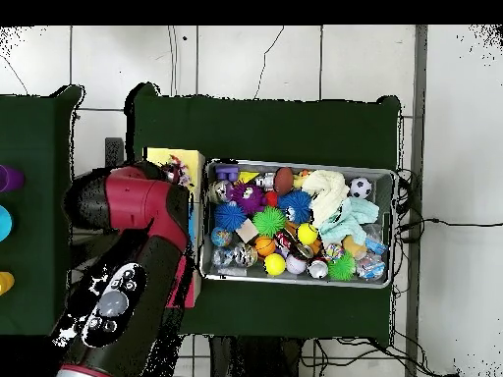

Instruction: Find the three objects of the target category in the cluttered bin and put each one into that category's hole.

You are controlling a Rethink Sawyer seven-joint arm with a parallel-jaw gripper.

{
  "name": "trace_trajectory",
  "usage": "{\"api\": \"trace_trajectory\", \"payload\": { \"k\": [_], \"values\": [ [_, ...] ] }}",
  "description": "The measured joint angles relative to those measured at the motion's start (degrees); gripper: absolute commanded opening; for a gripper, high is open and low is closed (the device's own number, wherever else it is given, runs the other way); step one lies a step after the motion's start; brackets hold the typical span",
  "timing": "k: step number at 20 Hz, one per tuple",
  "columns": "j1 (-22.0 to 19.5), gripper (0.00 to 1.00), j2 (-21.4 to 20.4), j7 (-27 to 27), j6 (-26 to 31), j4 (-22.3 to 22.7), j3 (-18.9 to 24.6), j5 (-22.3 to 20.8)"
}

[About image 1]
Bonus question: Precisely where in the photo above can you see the colourful patterned cloth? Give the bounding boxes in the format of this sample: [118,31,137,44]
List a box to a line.
[162,153,194,186]

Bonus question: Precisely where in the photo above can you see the shallow mesh bin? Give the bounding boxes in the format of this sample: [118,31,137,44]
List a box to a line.
[197,158,398,290]

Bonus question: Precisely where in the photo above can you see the wooden box with three holes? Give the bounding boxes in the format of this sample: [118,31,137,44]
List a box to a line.
[142,146,205,309]

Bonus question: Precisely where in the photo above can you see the purple spiky monster toy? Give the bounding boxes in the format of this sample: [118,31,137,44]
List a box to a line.
[229,182,268,215]

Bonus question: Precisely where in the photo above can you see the green spiky rubber ball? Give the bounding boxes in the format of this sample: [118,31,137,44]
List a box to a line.
[251,205,287,238]

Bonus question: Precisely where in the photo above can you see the blue spiky rubber ball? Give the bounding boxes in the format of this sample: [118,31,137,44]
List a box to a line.
[277,189,313,225]
[214,202,249,233]

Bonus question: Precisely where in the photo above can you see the brown toy football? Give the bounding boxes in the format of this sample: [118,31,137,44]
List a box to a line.
[273,167,295,196]

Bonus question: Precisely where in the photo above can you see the plain yellow ball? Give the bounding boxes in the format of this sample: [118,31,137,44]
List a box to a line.
[263,252,287,277]

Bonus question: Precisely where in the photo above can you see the yellow smiley ball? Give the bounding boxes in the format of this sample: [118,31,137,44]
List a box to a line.
[296,222,319,246]

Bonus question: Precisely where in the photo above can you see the cream waffle cloth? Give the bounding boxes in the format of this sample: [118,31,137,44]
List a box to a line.
[301,169,351,229]

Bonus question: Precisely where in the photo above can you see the dark green table cloth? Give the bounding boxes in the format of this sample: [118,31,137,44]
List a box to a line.
[124,81,402,347]

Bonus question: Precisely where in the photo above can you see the mint green cloth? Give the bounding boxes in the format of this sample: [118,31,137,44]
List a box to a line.
[315,195,380,246]

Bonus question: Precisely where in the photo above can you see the black and white soccer ball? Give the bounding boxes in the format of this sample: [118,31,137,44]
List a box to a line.
[348,177,373,200]

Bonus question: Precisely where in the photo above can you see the black stand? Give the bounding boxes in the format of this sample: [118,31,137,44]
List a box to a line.
[104,136,125,168]

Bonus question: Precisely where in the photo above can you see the dark green side-table cloth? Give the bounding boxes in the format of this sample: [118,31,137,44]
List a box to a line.
[0,84,91,340]

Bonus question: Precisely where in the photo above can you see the purple plastic cup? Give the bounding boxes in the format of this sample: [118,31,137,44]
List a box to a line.
[0,164,26,193]

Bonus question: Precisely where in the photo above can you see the cyan plastic cup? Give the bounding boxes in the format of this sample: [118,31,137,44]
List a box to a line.
[0,204,14,242]

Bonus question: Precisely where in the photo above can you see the yellow plastic cup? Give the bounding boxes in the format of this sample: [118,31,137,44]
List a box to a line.
[0,271,16,296]

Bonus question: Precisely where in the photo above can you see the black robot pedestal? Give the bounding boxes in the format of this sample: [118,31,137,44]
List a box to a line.
[209,336,304,377]

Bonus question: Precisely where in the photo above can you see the black power cable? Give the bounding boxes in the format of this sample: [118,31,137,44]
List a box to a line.
[394,168,503,244]

